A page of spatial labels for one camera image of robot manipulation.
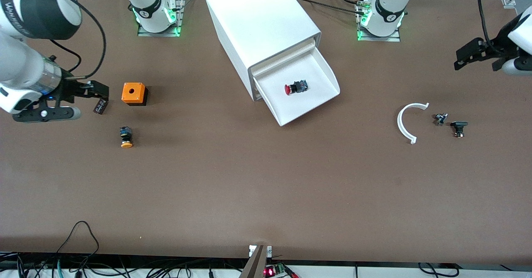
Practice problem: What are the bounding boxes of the red mushroom push button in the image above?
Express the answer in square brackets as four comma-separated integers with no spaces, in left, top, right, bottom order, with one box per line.
[285,80,309,96]

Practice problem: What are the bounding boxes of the yellow mushroom push button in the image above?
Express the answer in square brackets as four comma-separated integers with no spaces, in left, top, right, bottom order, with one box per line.
[119,126,133,149]

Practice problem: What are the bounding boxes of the white drawer cabinet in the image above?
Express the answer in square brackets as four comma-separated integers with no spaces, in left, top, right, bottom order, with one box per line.
[204,0,322,102]

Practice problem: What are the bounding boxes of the circuit board with red light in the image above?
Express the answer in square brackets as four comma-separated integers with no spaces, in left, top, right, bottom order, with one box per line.
[264,263,287,278]

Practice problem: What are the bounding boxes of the orange button enclosure box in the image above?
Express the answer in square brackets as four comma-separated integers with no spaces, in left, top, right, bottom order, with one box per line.
[121,82,148,106]

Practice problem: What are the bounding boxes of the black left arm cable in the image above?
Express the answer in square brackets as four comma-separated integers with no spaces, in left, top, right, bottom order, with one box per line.
[478,0,499,52]

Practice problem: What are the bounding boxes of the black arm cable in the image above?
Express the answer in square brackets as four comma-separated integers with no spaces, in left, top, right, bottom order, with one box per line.
[17,0,107,81]
[478,0,499,52]

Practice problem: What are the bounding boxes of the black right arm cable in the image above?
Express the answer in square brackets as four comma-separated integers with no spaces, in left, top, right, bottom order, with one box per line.
[17,0,107,81]

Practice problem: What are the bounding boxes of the black switch component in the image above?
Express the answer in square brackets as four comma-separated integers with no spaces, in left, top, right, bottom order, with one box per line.
[451,121,469,138]

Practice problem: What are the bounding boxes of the white curved plastic bracket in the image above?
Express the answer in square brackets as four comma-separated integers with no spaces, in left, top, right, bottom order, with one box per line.
[397,103,430,145]

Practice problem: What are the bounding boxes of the thin black looped cable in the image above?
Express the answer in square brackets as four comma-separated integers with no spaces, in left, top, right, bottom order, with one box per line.
[56,221,100,266]

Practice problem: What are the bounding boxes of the black base power cable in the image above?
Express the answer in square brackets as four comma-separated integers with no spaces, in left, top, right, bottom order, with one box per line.
[293,0,366,15]

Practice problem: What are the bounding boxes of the black cable tangle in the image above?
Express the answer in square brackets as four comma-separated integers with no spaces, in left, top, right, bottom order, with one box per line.
[0,251,250,278]

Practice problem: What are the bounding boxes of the white metal bracket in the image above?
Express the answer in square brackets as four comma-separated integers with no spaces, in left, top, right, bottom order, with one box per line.
[249,245,273,258]

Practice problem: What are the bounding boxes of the grey camera mounting post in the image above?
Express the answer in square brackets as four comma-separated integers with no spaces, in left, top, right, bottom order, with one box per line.
[239,245,267,278]

